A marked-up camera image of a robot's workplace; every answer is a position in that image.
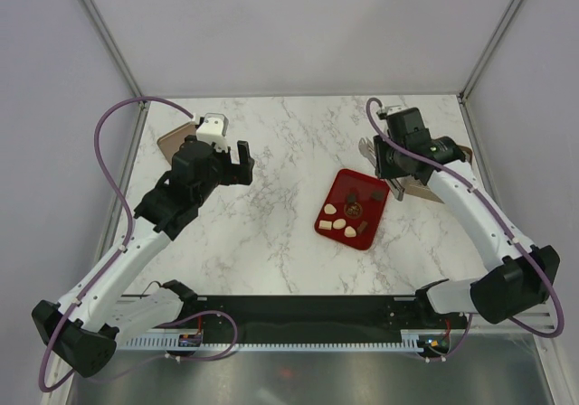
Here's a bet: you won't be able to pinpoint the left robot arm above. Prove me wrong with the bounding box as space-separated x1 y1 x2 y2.
32 137 254 378

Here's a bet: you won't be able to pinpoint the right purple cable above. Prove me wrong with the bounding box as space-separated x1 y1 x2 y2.
365 97 565 364

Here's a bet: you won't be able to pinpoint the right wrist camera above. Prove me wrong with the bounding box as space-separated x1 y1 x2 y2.
384 105 408 116

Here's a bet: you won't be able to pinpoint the aluminium profile rail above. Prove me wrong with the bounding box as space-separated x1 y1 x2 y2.
511 309 556 333

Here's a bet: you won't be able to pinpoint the aluminium frame post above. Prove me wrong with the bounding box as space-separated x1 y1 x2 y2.
457 0 526 105
62 0 149 108

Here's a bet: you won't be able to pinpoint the left aluminium frame post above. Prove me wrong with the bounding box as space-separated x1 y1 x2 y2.
62 0 149 108

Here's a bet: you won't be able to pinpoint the gold chocolate box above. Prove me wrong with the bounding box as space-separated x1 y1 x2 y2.
402 145 473 203

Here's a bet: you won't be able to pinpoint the right aluminium frame post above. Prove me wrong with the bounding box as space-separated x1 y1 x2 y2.
457 0 526 105

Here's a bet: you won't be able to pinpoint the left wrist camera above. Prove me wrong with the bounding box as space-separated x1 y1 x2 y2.
195 113 229 152

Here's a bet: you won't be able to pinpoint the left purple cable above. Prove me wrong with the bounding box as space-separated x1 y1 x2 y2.
36 97 240 393

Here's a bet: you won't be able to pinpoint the cream oval chocolate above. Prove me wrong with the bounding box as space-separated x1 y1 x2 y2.
332 219 346 230

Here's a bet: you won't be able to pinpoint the red lacquer tray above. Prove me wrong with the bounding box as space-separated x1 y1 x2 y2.
314 169 390 250

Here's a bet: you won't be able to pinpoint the steel kitchen tongs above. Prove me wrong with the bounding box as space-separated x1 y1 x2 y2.
358 137 404 202

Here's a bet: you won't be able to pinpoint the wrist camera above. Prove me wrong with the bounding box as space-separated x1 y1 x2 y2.
384 105 408 116
195 113 229 152

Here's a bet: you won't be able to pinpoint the purple cable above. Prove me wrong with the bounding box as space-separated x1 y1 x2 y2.
365 97 565 364
36 97 240 393

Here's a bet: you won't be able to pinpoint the cream rectangular chocolate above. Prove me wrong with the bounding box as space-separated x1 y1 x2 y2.
318 220 333 231

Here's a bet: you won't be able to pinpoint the white cable duct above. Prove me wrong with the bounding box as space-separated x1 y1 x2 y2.
119 330 451 353

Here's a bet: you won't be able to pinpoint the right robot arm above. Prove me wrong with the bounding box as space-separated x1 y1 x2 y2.
370 108 560 328

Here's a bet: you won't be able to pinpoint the gold box lid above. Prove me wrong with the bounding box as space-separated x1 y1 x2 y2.
157 122 196 163

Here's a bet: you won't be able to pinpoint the cream heart chocolate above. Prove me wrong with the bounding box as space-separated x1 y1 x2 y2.
344 226 356 238

